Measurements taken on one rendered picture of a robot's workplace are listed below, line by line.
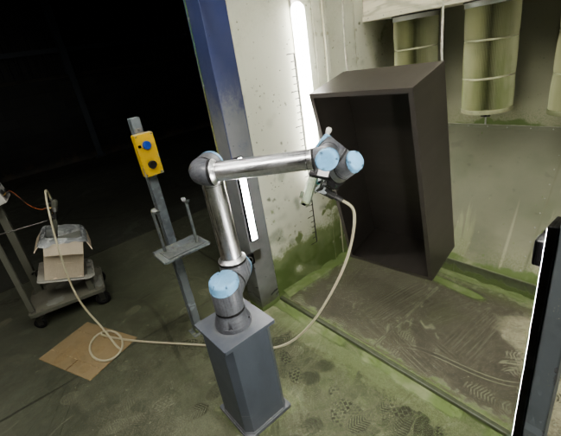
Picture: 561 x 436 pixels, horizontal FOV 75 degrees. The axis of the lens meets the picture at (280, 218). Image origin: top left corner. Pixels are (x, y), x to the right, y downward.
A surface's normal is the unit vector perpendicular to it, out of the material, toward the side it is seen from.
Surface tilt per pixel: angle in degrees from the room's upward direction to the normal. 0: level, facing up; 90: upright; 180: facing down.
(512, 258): 57
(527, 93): 90
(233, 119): 90
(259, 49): 90
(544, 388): 90
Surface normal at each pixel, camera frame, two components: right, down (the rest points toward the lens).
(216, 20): 0.64, 0.23
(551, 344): -0.75, 0.37
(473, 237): -0.71, -0.18
